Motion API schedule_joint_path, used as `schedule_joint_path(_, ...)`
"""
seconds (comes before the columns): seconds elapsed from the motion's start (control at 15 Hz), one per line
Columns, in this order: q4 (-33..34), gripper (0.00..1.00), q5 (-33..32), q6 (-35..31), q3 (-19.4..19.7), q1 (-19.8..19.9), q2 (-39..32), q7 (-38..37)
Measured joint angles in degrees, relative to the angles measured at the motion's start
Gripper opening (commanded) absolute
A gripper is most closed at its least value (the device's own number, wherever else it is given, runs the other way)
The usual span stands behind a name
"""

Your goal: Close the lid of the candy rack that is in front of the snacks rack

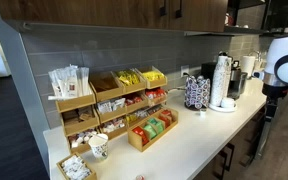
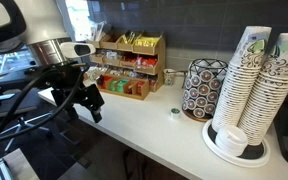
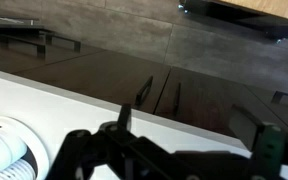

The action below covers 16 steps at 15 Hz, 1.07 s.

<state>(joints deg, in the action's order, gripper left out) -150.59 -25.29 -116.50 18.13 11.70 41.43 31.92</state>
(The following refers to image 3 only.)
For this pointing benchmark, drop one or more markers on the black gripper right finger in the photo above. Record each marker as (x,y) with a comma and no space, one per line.
(263,140)

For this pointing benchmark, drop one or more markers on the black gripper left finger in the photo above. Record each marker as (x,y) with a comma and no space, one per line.
(122,124)

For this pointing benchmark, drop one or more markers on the white round cup tray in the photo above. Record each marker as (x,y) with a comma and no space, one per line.
(23,156)

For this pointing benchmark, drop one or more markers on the right patterned paper cup stack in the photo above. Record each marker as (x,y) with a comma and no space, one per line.
(20,170)

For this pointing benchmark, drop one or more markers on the patterned paper cup stack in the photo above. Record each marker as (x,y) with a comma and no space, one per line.
(20,170)
(12,148)

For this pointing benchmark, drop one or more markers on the left patterned paper cup stack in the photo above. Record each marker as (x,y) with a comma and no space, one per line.
(12,148)

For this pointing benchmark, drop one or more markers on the dark cabinet door handle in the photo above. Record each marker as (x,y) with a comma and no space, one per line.
(143,92)

